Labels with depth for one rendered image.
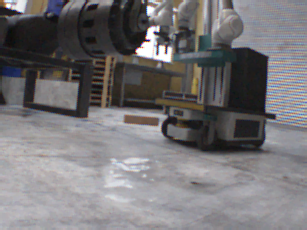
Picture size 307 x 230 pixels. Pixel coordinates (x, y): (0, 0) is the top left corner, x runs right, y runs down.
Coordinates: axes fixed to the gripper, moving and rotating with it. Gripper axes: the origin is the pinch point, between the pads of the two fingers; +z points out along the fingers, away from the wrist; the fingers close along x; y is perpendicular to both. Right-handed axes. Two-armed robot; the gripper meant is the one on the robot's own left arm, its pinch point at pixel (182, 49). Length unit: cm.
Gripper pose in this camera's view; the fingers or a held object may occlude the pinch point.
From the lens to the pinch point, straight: 182.6
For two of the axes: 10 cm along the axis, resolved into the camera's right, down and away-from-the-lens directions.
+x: 4.7, 1.1, -8.8
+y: -8.8, -0.7, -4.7
